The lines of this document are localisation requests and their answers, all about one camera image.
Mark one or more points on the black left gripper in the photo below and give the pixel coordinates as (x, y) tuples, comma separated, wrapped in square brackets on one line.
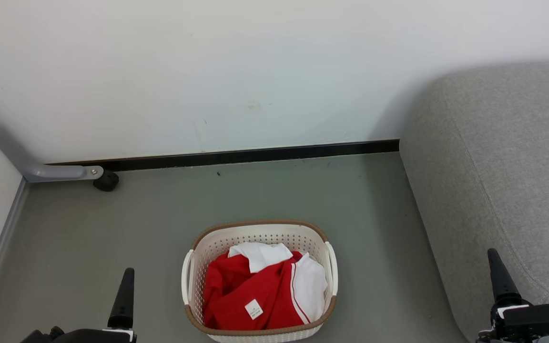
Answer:
[(84, 336)]

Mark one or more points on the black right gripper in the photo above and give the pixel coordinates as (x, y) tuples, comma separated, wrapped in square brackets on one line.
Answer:
[(536, 321)]

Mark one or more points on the red garment with white panel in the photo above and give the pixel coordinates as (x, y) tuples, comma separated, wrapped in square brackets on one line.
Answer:
[(310, 286)]

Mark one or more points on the grey fabric sofa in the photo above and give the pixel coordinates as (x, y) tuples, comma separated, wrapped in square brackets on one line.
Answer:
[(503, 166)]

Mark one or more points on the black rubber foot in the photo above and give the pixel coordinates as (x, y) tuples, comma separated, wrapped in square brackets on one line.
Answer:
[(106, 181)]

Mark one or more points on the grey metal bar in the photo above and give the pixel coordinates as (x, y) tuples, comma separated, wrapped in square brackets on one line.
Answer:
[(41, 170)]

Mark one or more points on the white perforated laundry basket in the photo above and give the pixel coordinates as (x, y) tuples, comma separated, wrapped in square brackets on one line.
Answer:
[(265, 236)]

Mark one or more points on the black skirting board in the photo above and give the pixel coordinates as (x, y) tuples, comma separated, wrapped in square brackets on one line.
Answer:
[(236, 156)]

